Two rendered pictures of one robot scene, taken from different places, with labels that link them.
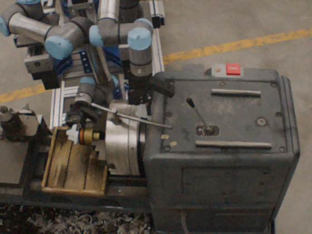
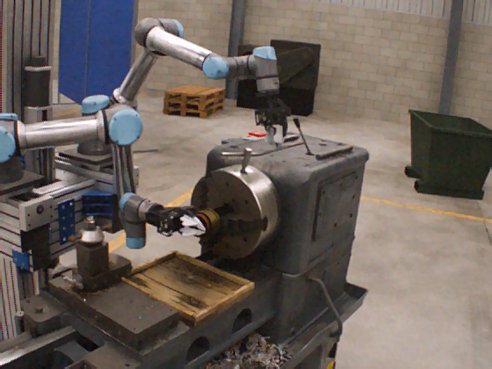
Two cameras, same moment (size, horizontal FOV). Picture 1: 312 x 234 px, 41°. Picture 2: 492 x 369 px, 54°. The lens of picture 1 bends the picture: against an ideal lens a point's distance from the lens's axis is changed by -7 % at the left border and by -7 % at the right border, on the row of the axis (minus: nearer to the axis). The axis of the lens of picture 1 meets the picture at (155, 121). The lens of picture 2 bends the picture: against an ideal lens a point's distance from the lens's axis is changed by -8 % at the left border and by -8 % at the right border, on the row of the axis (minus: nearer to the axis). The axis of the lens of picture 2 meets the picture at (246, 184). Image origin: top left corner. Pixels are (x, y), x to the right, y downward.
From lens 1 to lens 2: 1.91 m
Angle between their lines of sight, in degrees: 61
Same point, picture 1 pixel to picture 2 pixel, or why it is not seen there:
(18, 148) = (119, 291)
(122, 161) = (271, 209)
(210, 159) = (336, 162)
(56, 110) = not seen: outside the picture
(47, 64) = (51, 209)
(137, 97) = (276, 115)
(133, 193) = (267, 278)
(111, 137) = (253, 184)
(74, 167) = (191, 290)
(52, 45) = (126, 119)
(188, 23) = not seen: hidden behind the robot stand
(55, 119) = not seen: outside the picture
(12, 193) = (176, 334)
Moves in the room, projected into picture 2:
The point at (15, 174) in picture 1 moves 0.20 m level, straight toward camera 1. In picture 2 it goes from (160, 307) to (233, 310)
